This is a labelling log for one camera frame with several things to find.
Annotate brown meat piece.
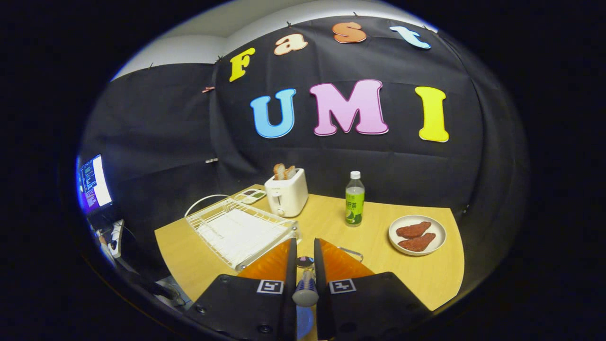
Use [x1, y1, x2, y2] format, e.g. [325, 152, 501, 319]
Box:
[398, 233, 437, 252]
[396, 221, 432, 239]

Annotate white divided condiment tray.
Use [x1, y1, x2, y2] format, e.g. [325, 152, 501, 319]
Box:
[234, 188, 267, 205]

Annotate striped handle metal spoon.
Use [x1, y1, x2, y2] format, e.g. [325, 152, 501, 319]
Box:
[292, 256, 320, 307]

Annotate metal wire basket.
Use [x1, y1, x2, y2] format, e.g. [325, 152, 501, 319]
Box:
[337, 246, 365, 264]

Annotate white toaster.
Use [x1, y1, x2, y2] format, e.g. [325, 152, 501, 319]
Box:
[264, 168, 309, 218]

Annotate green label drink bottle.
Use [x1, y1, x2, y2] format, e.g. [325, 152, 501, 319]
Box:
[345, 171, 365, 227]

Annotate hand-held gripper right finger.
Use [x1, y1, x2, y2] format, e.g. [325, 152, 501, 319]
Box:
[313, 238, 434, 341]

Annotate small white device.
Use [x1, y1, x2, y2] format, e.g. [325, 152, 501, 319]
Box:
[97, 219, 125, 266]

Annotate small white plate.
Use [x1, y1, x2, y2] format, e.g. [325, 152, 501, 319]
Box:
[388, 215, 447, 257]

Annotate blue plate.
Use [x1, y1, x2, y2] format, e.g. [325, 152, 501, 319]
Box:
[297, 305, 314, 341]

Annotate white wire dish rack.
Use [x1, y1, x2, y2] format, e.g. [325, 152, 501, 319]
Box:
[184, 194, 303, 271]

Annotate computer monitor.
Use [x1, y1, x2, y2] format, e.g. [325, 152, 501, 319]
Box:
[77, 154, 113, 216]

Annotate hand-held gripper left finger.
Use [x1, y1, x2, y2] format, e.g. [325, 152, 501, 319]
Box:
[184, 238, 299, 341]

